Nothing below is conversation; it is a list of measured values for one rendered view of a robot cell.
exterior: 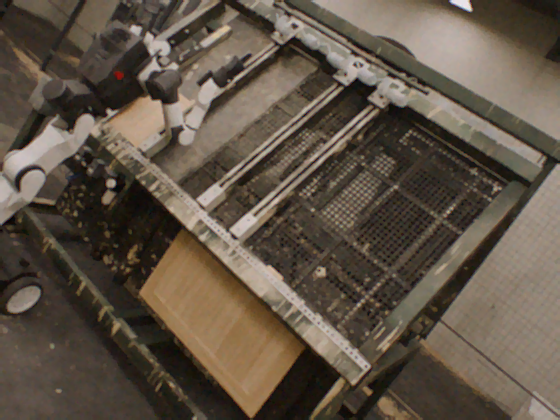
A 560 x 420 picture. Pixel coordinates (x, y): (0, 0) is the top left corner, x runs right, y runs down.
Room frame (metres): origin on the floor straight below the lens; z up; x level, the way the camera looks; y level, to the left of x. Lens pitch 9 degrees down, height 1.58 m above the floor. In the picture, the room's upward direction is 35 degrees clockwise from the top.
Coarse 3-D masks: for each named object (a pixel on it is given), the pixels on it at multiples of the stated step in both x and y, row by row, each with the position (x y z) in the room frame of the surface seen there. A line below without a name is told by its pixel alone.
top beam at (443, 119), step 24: (240, 0) 3.44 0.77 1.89; (264, 24) 3.38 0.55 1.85; (336, 48) 3.13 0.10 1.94; (336, 72) 3.13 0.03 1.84; (408, 96) 2.88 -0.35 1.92; (432, 120) 2.77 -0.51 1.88; (456, 120) 2.76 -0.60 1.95; (456, 144) 2.74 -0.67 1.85; (480, 144) 2.66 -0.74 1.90; (504, 168) 2.60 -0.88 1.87; (528, 168) 2.57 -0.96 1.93
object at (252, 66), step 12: (288, 24) 3.26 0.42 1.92; (300, 24) 3.26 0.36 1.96; (276, 36) 3.20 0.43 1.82; (288, 36) 3.19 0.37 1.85; (264, 48) 3.19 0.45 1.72; (276, 48) 3.19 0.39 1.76; (288, 48) 3.27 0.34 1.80; (252, 60) 3.14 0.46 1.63; (264, 60) 3.15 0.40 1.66; (240, 72) 3.10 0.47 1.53; (252, 72) 3.12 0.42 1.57; (240, 84) 3.09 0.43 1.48; (216, 96) 2.98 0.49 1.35; (228, 96) 3.06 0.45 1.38; (156, 132) 2.83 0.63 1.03; (144, 144) 2.78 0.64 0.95; (156, 144) 2.79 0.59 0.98
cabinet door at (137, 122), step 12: (180, 96) 3.06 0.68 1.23; (132, 108) 3.01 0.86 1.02; (144, 108) 3.01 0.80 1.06; (156, 108) 3.01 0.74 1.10; (120, 120) 2.96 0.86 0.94; (132, 120) 2.96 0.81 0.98; (144, 120) 2.96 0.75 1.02; (156, 120) 2.95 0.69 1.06; (120, 132) 2.91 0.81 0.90; (132, 132) 2.90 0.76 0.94; (144, 132) 2.90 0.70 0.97
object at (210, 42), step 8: (216, 32) 3.35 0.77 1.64; (208, 40) 3.31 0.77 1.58; (216, 40) 3.32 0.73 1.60; (208, 48) 3.30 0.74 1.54; (192, 56) 3.23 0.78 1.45; (200, 56) 3.28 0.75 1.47; (184, 64) 3.21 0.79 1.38; (128, 104) 3.02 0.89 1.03; (112, 112) 2.97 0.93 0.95; (120, 112) 3.00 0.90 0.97
